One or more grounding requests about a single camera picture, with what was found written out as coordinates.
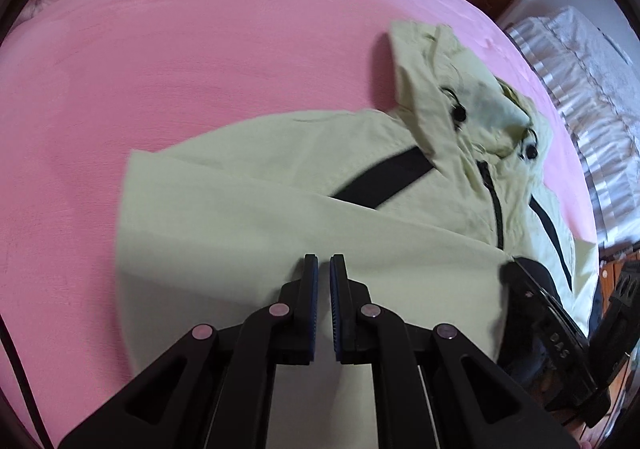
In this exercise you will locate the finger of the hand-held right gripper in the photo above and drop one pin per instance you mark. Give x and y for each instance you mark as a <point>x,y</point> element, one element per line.
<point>530,284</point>

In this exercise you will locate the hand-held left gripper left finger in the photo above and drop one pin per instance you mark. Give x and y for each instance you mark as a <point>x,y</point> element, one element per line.
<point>312,304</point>

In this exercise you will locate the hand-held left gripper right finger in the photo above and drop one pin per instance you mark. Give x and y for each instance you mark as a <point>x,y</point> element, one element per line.
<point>336,304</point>

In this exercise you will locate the light green jacket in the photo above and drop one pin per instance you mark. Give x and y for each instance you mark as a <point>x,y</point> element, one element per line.
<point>250,204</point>

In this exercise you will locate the pink bed sheet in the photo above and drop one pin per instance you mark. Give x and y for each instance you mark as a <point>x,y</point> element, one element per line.
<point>200,54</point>

